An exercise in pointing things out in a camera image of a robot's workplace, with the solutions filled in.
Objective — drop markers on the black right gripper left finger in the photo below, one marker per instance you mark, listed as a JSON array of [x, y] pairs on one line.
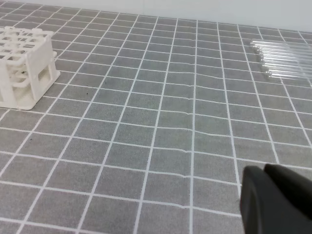
[[265, 210]]

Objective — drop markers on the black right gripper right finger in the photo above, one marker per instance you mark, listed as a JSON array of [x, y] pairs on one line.
[[296, 188]]

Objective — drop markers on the clear test tube pile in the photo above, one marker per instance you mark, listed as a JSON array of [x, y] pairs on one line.
[[286, 60]]

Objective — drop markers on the grey checked tablecloth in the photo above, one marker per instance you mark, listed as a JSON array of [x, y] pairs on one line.
[[149, 126]]

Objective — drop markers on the white test tube rack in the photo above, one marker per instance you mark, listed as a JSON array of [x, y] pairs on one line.
[[27, 66]]

